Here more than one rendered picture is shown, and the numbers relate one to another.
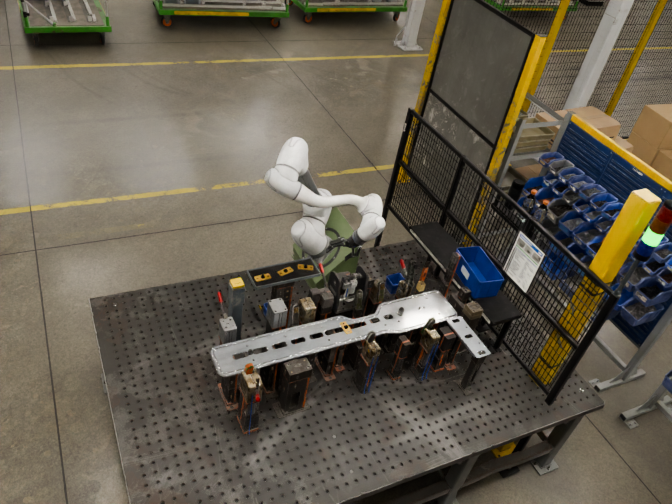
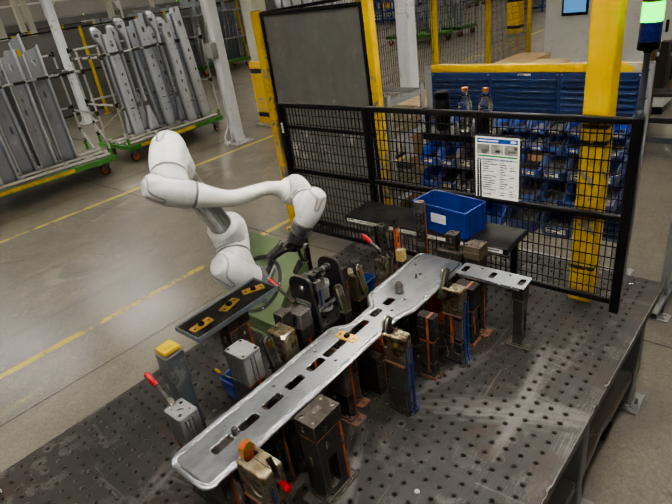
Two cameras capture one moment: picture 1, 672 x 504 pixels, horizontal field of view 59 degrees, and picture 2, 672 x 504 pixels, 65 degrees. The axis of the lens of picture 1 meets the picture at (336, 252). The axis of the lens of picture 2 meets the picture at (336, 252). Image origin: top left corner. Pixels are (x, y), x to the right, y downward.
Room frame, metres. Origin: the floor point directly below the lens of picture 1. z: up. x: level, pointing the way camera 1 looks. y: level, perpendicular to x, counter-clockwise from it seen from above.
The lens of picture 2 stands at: (0.67, 0.22, 2.13)
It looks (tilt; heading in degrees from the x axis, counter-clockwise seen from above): 27 degrees down; 347
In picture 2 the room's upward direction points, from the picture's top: 9 degrees counter-clockwise
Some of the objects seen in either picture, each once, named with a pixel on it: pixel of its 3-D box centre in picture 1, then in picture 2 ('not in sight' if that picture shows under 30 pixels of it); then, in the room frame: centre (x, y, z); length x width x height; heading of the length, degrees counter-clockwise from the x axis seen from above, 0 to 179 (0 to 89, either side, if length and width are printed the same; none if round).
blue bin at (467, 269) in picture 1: (476, 271); (448, 213); (2.73, -0.84, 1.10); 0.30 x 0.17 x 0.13; 25
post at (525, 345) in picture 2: (472, 370); (519, 314); (2.19, -0.86, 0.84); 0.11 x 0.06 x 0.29; 33
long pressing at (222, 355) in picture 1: (343, 330); (345, 341); (2.15, -0.12, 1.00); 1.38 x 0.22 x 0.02; 123
